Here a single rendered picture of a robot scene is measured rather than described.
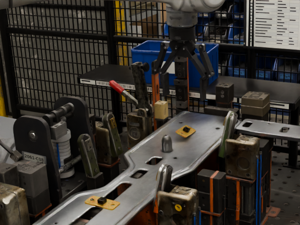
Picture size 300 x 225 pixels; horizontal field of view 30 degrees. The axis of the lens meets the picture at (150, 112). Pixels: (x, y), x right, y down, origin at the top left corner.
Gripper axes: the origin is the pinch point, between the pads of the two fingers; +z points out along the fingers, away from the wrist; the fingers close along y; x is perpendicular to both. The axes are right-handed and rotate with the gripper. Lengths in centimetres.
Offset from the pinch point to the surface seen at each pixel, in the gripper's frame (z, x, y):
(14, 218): 11, -64, -11
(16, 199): 7, -63, -11
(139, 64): -7.3, -0.2, -14.8
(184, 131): 12.2, -0.8, 0.1
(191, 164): 13.9, -18.1, 10.4
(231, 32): 22, 180, -55
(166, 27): 22, 180, -101
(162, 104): 7.3, 6.3, -11.0
